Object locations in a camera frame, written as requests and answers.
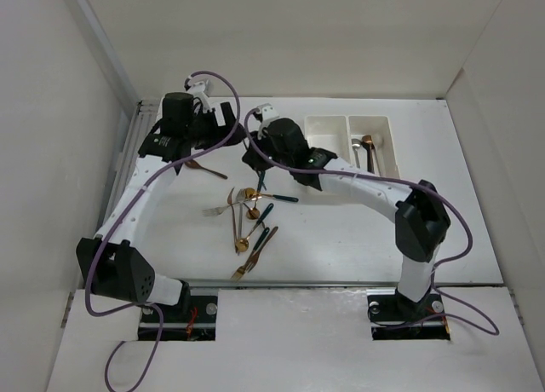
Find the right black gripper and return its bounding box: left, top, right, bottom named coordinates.
left=244, top=127, right=294, bottom=171

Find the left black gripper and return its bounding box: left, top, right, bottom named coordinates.
left=184, top=102, right=245, bottom=150

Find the black handle fork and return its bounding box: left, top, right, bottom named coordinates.
left=256, top=170, right=267, bottom=193

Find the silver spoon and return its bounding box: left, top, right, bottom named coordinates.
left=351, top=138, right=362, bottom=169

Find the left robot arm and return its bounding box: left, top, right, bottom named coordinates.
left=76, top=86, right=244, bottom=321

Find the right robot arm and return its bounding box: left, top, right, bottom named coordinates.
left=243, top=118, right=450, bottom=319

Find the brown wooden spoon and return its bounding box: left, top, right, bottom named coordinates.
left=185, top=160, right=228, bottom=180

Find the silver fork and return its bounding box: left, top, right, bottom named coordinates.
left=237, top=187, right=246, bottom=239
left=201, top=202, right=238, bottom=216

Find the rose gold fork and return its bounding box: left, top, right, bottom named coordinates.
left=227, top=187, right=238, bottom=252

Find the left white plastic container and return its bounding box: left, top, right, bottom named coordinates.
left=304, top=115, right=352, bottom=161

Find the white plastic container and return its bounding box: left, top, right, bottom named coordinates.
left=347, top=115, right=399, bottom=178
left=304, top=115, right=352, bottom=161

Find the brown wooden fork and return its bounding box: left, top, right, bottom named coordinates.
left=245, top=226, right=278, bottom=274

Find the right white plastic container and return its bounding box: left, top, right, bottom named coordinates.
left=347, top=115, right=399, bottom=178

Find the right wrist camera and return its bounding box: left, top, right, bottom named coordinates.
left=253, top=103, right=280, bottom=126

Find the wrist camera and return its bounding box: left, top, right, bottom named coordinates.
left=184, top=79, right=213, bottom=113
left=253, top=103, right=280, bottom=126

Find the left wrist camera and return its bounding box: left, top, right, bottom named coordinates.
left=184, top=79, right=213, bottom=113

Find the gold spoon green handle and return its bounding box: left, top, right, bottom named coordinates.
left=244, top=187, right=299, bottom=203

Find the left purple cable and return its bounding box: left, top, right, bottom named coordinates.
left=83, top=70, right=252, bottom=391

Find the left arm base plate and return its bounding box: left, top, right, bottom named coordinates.
left=137, top=288, right=218, bottom=342

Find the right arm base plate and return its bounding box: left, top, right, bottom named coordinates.
left=367, top=291, right=450, bottom=341

